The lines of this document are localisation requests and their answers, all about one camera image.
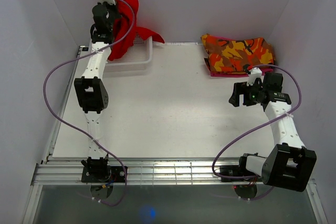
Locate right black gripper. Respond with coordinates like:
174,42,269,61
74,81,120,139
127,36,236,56
228,80,265,107

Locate red trousers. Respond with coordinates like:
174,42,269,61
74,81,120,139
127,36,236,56
108,0,165,62

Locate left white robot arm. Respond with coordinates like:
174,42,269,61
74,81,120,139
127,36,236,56
74,2,120,183

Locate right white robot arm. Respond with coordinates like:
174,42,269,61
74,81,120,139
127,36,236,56
229,68,317,192

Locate pink folded trousers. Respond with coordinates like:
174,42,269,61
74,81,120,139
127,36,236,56
204,35,275,78

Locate white perforated plastic basket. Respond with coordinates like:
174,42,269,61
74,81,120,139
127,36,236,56
104,34,153,73

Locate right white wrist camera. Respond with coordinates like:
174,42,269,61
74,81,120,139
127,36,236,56
247,67,263,86

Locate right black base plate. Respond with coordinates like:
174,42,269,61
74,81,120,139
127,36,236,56
219,165,261,182

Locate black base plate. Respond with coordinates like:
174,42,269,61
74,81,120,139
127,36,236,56
219,165,261,182
81,166,128,183

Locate aluminium frame rail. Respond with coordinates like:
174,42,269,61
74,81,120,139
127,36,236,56
31,159,222,186

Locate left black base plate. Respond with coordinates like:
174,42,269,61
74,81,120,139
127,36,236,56
81,166,128,183

